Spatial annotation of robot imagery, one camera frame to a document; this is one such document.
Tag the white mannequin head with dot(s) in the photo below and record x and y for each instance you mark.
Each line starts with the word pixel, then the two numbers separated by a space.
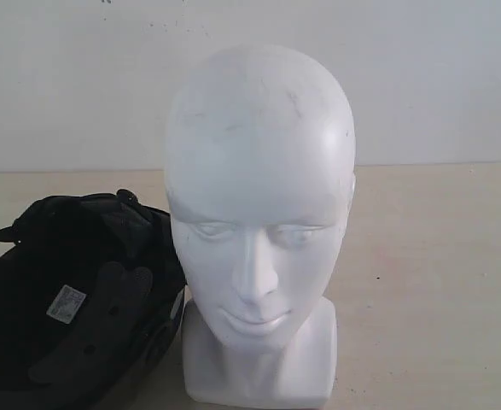
pixel 260 152

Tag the black helmet with tinted visor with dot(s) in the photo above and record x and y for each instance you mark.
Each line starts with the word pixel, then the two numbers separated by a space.
pixel 89 285

